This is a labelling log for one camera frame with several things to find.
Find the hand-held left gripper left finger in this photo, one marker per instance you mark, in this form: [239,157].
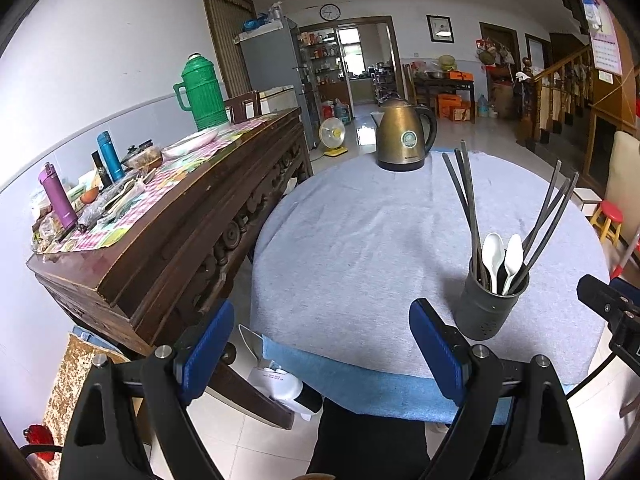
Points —
[210,345]

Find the brown wooden door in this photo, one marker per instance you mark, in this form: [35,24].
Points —
[225,35]

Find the brass electric kettle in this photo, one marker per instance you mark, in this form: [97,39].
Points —
[400,135]

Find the grey refrigerator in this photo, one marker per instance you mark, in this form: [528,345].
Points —
[272,60]

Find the beige leather sofa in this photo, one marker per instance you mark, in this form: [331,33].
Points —
[625,170]

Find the blue drink bottle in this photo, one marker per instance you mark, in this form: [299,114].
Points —
[111,157]

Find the dark glass bottle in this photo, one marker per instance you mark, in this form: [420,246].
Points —
[101,170]

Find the blue plastic bag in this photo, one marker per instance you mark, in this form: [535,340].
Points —
[255,24]

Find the green thermos flask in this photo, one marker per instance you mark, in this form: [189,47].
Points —
[205,95]

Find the person's black trousers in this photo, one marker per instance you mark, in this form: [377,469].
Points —
[370,445]

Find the grey tablecloth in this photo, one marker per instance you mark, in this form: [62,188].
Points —
[350,260]

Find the red and yellow stool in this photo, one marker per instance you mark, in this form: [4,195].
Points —
[611,210]

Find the grey utensil holder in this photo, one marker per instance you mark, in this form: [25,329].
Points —
[480,310]

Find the gold patterned box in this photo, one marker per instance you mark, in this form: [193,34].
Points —
[70,385]

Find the blue water jug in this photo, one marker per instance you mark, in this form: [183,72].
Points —
[483,106]
[342,112]

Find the red object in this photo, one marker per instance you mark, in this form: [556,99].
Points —
[40,440]

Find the small white stool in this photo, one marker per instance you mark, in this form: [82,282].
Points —
[587,195]

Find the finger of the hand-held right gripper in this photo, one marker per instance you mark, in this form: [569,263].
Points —
[600,300]
[627,291]

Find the round wall clock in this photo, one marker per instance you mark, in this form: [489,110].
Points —
[330,12]

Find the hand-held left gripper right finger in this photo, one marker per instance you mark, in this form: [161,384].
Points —
[435,345]

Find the dark wooden table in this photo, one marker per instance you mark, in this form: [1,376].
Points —
[445,82]

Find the pink wall calendar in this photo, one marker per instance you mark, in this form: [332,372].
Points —
[605,50]

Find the round yellow fan heater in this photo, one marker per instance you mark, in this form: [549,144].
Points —
[332,132]

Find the bundle of grey chopsticks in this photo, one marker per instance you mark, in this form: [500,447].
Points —
[474,230]

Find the blue cloth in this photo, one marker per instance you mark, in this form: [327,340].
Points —
[360,390]

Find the clear plastic food container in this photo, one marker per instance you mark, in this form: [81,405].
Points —
[145,160]

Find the framed wall picture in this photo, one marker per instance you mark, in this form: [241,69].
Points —
[440,29]

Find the brown tiled pillar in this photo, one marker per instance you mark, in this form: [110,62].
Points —
[625,90]

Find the purple drink bottle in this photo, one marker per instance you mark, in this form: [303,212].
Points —
[60,200]

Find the pink checked cloth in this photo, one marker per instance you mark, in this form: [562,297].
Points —
[150,200]

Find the carved dark wooden sideboard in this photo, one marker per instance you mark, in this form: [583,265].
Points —
[165,240]

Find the dark wooden chair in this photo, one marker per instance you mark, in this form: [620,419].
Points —
[242,100]

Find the white chest freezer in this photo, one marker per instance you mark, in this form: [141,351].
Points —
[277,97]

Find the pantry shelf with bottles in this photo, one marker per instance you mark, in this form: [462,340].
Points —
[320,57]

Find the white plastic spoon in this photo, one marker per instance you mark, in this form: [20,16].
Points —
[514,260]
[492,250]

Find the orange flat box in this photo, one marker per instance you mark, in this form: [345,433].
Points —
[460,75]

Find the wooden stair railing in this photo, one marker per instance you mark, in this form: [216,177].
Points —
[550,80]

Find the orange cardboard box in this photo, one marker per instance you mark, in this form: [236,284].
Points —
[455,107]

